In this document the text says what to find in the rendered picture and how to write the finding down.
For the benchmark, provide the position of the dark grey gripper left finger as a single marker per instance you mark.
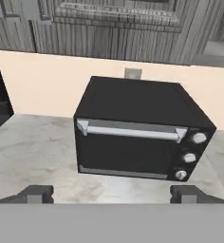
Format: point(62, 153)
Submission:
point(38, 193)

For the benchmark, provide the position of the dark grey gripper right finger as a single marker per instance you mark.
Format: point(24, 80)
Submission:
point(186, 193)

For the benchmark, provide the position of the white toaster oven knob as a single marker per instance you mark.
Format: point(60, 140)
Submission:
point(180, 175)
point(199, 138)
point(190, 157)

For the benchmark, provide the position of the black toaster oven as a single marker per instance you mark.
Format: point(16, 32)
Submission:
point(139, 126)

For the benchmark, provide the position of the white wall outlet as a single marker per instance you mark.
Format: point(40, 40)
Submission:
point(133, 73)

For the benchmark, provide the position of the grey wooden wall cabinets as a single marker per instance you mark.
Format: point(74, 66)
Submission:
point(95, 28)

